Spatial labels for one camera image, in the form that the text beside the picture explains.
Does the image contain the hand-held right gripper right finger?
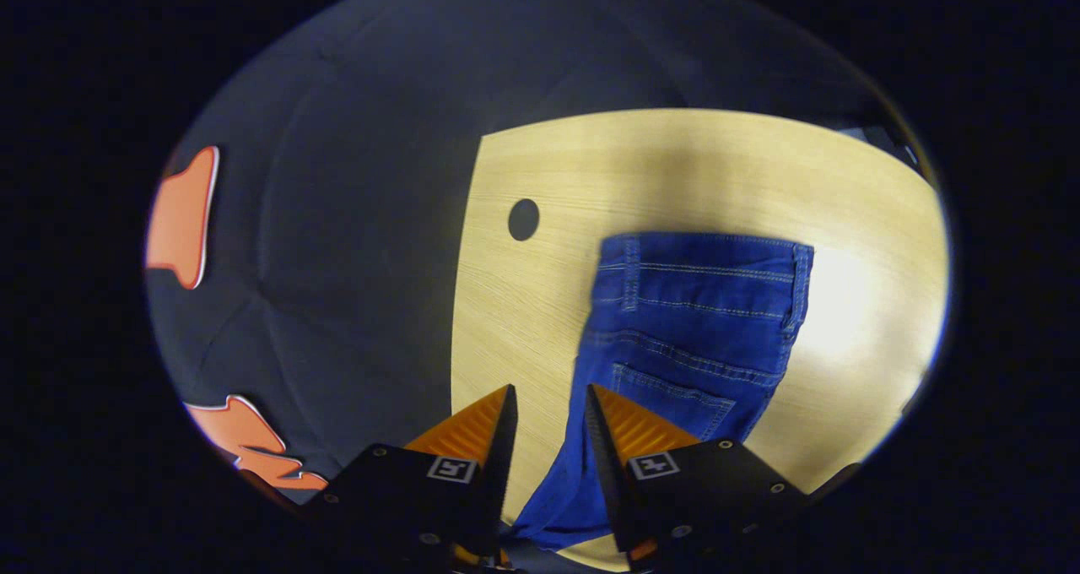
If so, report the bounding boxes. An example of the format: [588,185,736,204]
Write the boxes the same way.
[585,384,811,571]

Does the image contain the blue jeans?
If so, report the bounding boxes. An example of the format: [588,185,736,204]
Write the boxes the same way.
[506,232,817,551]

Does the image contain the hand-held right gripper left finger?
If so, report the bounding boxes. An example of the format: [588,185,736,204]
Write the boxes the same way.
[304,384,520,568]

